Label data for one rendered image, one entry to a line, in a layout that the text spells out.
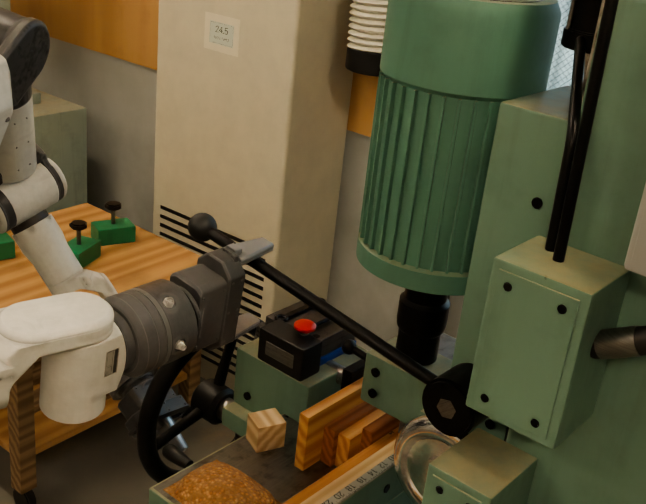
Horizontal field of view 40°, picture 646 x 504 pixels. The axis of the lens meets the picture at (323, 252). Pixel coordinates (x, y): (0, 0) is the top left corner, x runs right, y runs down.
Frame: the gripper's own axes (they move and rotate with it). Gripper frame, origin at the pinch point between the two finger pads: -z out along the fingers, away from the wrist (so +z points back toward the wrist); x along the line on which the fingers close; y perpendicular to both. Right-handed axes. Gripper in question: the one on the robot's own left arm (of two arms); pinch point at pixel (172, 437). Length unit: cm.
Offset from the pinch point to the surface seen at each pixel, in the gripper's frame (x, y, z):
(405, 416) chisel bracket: 13, 44, -24
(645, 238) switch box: 37, 84, -28
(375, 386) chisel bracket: 13.0, 43.6, -18.8
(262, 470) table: 21.3, 28.5, -18.1
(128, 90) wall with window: -133, -47, 143
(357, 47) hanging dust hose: -99, 37, 66
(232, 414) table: 10.3, 21.0, -7.5
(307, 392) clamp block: 11.4, 34.0, -13.0
